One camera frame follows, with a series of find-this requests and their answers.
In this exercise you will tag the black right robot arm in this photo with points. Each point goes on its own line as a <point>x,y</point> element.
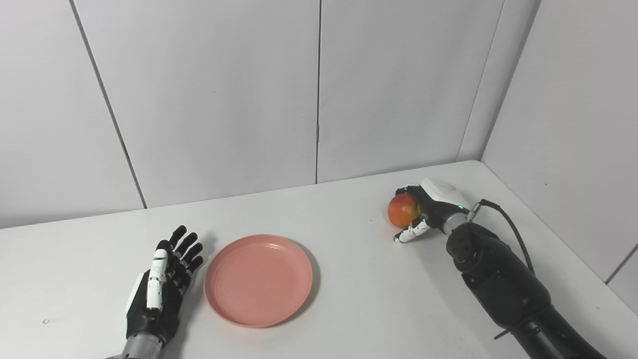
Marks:
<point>503,279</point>

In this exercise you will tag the red yellow pomegranate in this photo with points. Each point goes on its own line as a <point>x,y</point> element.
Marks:
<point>402,210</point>

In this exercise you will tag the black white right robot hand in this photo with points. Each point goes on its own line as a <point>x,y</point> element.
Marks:
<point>441,204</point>

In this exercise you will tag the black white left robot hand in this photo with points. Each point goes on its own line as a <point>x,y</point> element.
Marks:
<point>167,304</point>

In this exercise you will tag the pink round plate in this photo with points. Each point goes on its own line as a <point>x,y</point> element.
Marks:
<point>259,281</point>

